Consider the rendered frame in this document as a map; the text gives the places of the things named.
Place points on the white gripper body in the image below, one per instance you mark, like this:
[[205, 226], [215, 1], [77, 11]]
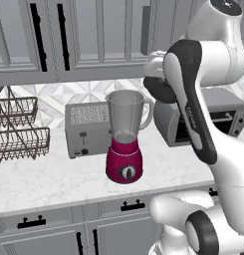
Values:
[[155, 64]]

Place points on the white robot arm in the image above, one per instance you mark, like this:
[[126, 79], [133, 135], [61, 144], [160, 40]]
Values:
[[233, 156]]

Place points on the magenta blender with clear jug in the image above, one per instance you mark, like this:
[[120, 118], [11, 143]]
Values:
[[124, 162]]

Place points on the grey toaster oven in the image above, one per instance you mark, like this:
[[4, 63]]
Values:
[[223, 99]]

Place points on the silver toaster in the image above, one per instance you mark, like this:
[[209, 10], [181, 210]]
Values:
[[88, 132]]

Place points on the grey drawer front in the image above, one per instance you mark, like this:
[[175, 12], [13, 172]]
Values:
[[57, 217], [107, 207]]

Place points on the grey base cupboard door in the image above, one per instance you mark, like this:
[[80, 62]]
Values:
[[37, 244], [126, 237]]

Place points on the grey wall cupboard door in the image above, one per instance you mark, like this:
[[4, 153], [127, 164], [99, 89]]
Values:
[[170, 23], [103, 33], [14, 33]]

